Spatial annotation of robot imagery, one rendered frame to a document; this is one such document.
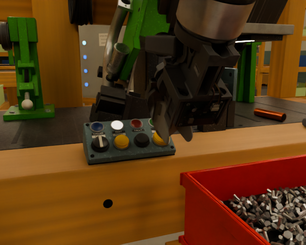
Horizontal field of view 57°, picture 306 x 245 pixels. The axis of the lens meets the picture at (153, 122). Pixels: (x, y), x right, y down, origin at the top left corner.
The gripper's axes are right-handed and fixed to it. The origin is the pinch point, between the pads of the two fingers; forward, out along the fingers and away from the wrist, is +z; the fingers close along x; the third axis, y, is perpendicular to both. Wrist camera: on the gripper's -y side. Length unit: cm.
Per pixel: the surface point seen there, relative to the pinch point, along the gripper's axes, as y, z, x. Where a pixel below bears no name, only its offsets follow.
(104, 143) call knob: 0.4, 1.8, -9.9
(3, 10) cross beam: -72, 18, -32
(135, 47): -23.9, 0.0, 0.6
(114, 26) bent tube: -40.3, 4.3, -0.8
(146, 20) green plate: -30.8, -2.8, 4.3
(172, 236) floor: -24, 133, 43
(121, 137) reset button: -0.3, 1.7, -7.1
